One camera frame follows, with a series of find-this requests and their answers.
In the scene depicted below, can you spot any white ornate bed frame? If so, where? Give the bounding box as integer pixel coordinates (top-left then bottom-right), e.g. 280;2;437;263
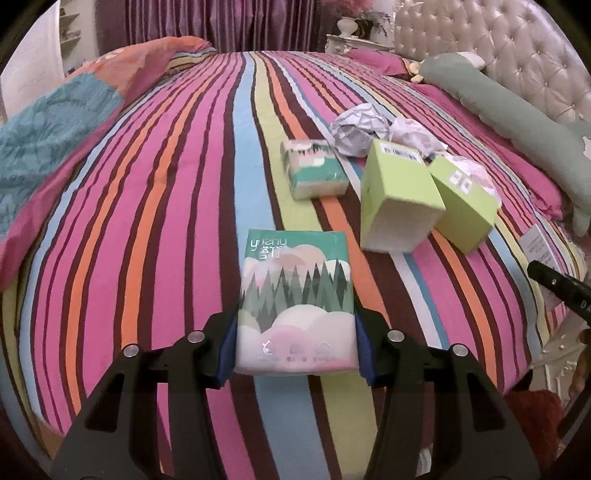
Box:
526;318;587;407

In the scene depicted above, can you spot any grey paper ball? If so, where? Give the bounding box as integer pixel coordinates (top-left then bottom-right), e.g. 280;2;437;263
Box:
330;103;393;158

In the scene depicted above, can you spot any white shelf cabinet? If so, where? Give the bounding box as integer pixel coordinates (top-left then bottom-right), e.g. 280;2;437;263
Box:
0;0;81;116

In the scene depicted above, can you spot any tufted beige headboard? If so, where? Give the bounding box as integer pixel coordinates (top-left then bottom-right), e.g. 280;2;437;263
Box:
392;0;591;134

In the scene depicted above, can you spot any striped bed sheet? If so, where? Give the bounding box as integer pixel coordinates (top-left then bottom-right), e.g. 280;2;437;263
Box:
0;48;583;480

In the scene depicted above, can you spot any small green cardboard box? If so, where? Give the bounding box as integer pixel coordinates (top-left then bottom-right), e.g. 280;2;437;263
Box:
429;157;499;254

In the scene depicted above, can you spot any small forest print tissue pack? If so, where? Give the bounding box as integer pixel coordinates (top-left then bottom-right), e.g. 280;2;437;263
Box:
280;139;350;200

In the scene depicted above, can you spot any white crumpled paper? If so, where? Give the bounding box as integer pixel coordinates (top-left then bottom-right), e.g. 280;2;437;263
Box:
390;117;448;155

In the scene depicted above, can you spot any red cloth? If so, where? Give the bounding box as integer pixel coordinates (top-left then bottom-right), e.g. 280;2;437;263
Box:
503;390;564;462

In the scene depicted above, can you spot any white pink printed packet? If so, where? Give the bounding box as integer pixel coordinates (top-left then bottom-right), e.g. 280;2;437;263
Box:
443;154;502;204

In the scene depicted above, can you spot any white nightstand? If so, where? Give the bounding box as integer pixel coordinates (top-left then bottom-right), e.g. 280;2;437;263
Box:
325;33;398;55

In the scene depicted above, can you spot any dark potted plant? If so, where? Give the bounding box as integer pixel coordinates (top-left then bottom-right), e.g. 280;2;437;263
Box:
355;11;393;38

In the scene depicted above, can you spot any white paper card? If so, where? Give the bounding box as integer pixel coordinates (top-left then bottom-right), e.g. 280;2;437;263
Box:
519;224;561;271

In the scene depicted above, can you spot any long green pillow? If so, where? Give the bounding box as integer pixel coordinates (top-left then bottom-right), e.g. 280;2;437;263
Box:
418;53;591;236

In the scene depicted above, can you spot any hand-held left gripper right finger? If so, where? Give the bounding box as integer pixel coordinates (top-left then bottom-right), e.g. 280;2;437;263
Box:
353;310;543;480

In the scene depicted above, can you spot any purple curtain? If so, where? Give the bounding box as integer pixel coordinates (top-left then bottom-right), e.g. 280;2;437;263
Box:
95;0;324;54

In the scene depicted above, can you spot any orange teal folded quilt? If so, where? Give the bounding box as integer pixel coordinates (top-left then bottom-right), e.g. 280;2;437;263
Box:
0;36;213;287

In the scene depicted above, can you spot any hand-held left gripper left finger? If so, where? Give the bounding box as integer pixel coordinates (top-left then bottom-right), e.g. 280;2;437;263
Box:
50;311;241;480

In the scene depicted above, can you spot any large green cardboard box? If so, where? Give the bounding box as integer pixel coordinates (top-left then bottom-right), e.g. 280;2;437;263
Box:
360;140;446;254

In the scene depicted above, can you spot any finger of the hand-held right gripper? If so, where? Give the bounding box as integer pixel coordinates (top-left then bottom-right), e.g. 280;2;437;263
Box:
527;261;573;296

